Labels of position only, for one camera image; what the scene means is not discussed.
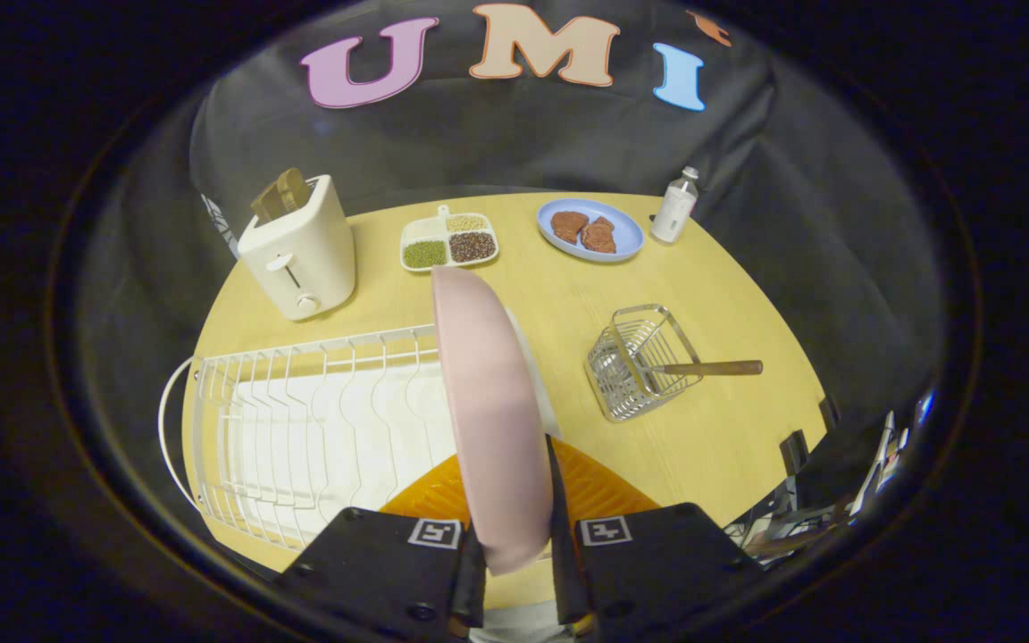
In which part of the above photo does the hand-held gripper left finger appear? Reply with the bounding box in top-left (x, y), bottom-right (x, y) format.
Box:
top-left (275, 452), bottom-right (487, 639)

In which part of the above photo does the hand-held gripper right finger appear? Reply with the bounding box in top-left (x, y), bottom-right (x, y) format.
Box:
top-left (545, 434), bottom-right (764, 626)

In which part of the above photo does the white wire dish rack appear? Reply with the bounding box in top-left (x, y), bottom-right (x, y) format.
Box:
top-left (158, 308), bottom-right (562, 551)

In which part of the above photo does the pink plate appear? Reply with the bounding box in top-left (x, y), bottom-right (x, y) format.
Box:
top-left (431, 265), bottom-right (555, 576)

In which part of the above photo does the metal wire basket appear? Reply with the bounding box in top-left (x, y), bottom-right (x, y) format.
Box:
top-left (584, 304), bottom-right (705, 422)

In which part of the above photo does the wooden handled spoon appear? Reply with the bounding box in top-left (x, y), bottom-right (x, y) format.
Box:
top-left (645, 359), bottom-right (764, 377)

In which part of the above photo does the blue plate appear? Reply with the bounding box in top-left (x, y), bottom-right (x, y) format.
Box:
top-left (537, 197), bottom-right (646, 263)

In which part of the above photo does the cream toaster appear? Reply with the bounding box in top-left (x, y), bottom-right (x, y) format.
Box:
top-left (237, 174), bottom-right (358, 322)

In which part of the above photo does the white divided grain tray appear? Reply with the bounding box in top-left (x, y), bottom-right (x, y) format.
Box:
top-left (399, 205), bottom-right (500, 271)

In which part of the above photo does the brown meat patty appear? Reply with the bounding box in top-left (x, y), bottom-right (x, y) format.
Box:
top-left (550, 211), bottom-right (590, 245)
top-left (580, 216), bottom-right (618, 255)

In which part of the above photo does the white bottle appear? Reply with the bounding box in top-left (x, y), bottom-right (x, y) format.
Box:
top-left (650, 166), bottom-right (700, 244)

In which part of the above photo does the brown toast slice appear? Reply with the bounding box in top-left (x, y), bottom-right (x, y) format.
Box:
top-left (250, 168), bottom-right (312, 223)

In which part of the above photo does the black backdrop cloth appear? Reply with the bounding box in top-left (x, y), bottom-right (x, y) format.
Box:
top-left (77, 0), bottom-right (949, 537)

